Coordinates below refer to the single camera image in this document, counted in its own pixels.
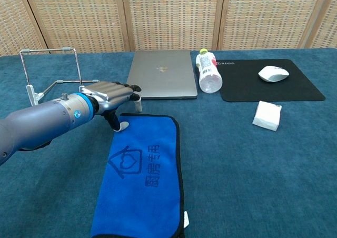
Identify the silver closed laptop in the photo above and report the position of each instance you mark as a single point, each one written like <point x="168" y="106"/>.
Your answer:
<point x="163" y="77"/>

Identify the black mouse pad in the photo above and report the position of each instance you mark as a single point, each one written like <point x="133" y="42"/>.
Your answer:
<point x="247" y="90"/>

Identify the grey and blue microfiber cloth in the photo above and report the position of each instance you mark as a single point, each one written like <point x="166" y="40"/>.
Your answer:
<point x="144" y="174"/>

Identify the blue carpet table cover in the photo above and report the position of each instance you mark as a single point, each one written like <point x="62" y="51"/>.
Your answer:
<point x="250" y="174"/>

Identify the white tissue pack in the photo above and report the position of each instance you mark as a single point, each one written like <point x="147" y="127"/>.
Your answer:
<point x="266" y="115"/>

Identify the clear plastic bottle yellow cap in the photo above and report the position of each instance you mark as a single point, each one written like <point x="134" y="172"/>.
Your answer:
<point x="209" y="74"/>

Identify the woven wooden folding screen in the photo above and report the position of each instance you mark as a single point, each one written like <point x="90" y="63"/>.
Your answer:
<point x="171" y="17"/>

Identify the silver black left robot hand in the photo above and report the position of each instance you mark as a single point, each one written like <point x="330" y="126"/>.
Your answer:
<point x="110" y="94"/>

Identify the white computer mouse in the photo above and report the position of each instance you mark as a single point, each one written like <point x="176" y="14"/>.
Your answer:
<point x="272" y="74"/>

